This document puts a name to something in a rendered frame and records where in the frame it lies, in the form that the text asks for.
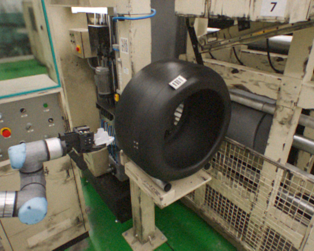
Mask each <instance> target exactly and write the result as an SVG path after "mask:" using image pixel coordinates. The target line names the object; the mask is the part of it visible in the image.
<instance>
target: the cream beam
mask: <svg viewBox="0 0 314 251"><path fill-rule="evenodd" d="M262 1H263V0H175V9H174V16H178V17H194V18H209V19H225V20H240V21H256V22H272V23H288V24H289V23H298V22H306V21H307V19H308V18H309V15H310V11H311V7H312V3H313V0H287V4H286V9H285V13H284V16H263V15H260V13H261V7H262Z"/></svg>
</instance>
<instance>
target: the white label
mask: <svg viewBox="0 0 314 251"><path fill-rule="evenodd" d="M186 81H187V80H186V79H185V78H183V77H182V76H180V75H179V76H178V77H177V78H175V79H174V80H173V81H171V82H170V83H169V84H170V85H171V86H173V87H174V88H175V89H177V88H178V87H180V86H181V85H182V84H183V83H185V82H186Z"/></svg>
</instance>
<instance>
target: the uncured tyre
mask: <svg viewBox="0 0 314 251"><path fill-rule="evenodd" d="M179 75H180V76H182V77H183V78H185V79H186V80H187V81H186V82H185V83H183V84H182V85H181V86H180V87H178V88H177V89H175V88H174V87H173V86H171V85H170V84H169V83H170V82H171V81H173V80H174V79H175V78H177V77H178V76H179ZM183 101H184V104H183V110H182V114H181V117H180V119H179V121H178V123H177V125H176V126H175V128H174V129H173V130H172V131H171V132H170V133H169V134H168V135H167V136H166V137H165V138H164V134H165V131H166V128H167V125H168V123H169V121H170V119H171V117H172V115H173V113H174V112H175V110H176V109H177V108H178V106H179V105H180V104H181V103H182V102H183ZM230 119H231V98H230V95H229V91H228V88H227V85H226V83H225V81H224V79H223V78H222V77H221V76H220V75H219V74H218V73H217V72H216V71H214V70H213V69H211V68H209V67H207V66H204V65H200V64H196V63H192V62H188V61H185V60H181V59H175V58H168V59H162V60H158V61H155V62H152V63H150V64H148V65H147V66H145V67H144V68H142V69H141V70H140V71H138V72H137V73H136V74H135V75H134V76H133V77H132V78H131V80H130V81H129V82H128V83H127V85H126V86H125V88H124V90H123V91H122V93H121V96H120V98H119V101H118V104H117V107H116V112H115V121H114V125H115V134H116V138H117V140H118V143H119V145H120V147H121V149H122V151H123V152H124V153H125V155H126V156H127V157H128V158H130V159H131V160H132V161H133V162H134V163H135V164H136V165H138V166H139V167H140V168H141V169H142V170H143V171H144V172H145V173H147V174H148V175H149V176H151V177H153V178H156V179H158V180H162V181H176V180H179V179H182V178H186V177H188V176H191V175H193V174H194V173H196V172H198V171H199V170H200V169H202V168H203V167H204V166H205V165H206V164H207V163H208V162H209V161H210V160H211V159H212V157H213V156H214V155H215V154H216V152H217V151H218V149H219V148H220V146H221V144H222V142H223V140H224V138H225V136H226V133H227V131H228V127H229V124H230ZM117 120H118V121H119V122H121V123H122V124H123V125H122V124H121V123H119V122H118V121H117ZM134 140H135V141H138V142H139V150H137V149H135V148H134Z"/></svg>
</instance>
